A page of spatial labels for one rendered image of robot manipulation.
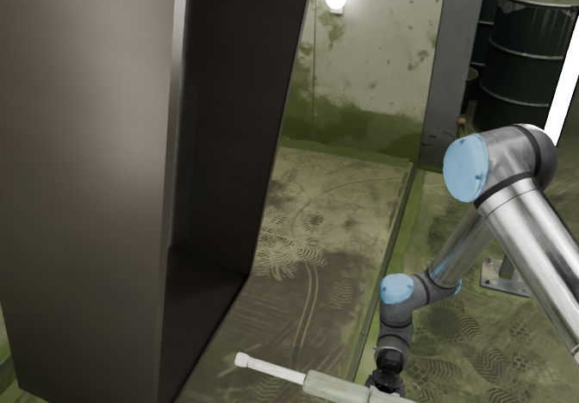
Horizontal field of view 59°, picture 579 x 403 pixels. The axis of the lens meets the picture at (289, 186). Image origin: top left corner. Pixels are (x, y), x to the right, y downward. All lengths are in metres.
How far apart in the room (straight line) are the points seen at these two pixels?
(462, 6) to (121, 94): 2.25
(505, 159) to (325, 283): 1.39
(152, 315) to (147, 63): 0.46
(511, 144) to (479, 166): 0.09
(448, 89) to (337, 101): 0.62
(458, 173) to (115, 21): 0.64
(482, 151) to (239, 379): 1.27
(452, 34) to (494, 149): 1.86
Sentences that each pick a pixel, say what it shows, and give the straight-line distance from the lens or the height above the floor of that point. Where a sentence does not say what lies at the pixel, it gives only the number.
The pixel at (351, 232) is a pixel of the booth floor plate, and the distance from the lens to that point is 2.51.
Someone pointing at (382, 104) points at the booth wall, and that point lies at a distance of 2.99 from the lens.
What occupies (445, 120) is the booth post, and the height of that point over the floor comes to 0.34.
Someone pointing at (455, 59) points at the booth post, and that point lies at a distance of 2.85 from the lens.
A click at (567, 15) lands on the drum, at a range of 3.30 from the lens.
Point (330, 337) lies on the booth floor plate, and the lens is 2.05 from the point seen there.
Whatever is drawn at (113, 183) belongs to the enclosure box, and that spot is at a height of 1.20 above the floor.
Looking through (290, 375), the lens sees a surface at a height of 0.55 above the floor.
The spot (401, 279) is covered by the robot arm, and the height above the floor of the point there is 0.62.
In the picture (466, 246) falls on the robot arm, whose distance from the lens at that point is 1.32.
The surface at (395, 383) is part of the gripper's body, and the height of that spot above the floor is 0.50.
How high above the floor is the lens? 1.60
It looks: 33 degrees down
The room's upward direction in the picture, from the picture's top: straight up
